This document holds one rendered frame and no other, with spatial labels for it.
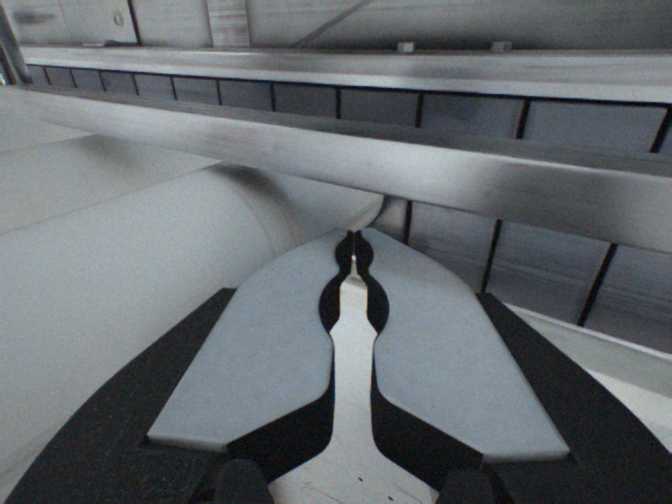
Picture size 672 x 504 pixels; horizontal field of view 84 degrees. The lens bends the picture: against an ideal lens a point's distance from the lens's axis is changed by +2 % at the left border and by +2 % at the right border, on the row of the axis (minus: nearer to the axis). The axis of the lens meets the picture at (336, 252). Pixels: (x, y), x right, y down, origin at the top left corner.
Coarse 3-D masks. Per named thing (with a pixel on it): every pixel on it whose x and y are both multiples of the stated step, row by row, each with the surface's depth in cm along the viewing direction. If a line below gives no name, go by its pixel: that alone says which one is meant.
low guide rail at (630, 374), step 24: (360, 288) 16; (552, 336) 13; (576, 336) 13; (576, 360) 12; (600, 360) 12; (624, 360) 12; (648, 360) 12; (624, 384) 12; (648, 384) 11; (648, 408) 12
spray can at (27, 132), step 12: (0, 120) 23; (12, 120) 23; (24, 120) 24; (36, 120) 24; (0, 132) 23; (12, 132) 23; (24, 132) 24; (36, 132) 24; (48, 132) 25; (60, 132) 25; (72, 132) 26; (84, 132) 26; (0, 144) 23; (12, 144) 23; (24, 144) 24; (36, 144) 24
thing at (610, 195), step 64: (128, 128) 12; (192, 128) 10; (256, 128) 9; (320, 128) 8; (384, 128) 8; (384, 192) 8; (448, 192) 7; (512, 192) 6; (576, 192) 6; (640, 192) 5
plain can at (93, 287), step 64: (128, 192) 10; (192, 192) 10; (256, 192) 11; (320, 192) 13; (0, 256) 7; (64, 256) 8; (128, 256) 8; (192, 256) 9; (256, 256) 11; (0, 320) 6; (64, 320) 7; (128, 320) 8; (0, 384) 6; (64, 384) 7; (0, 448) 6
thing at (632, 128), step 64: (448, 128) 15; (512, 128) 13; (576, 128) 12; (640, 128) 12; (448, 256) 17; (512, 256) 15; (576, 256) 14; (640, 256) 13; (576, 320) 15; (640, 320) 14
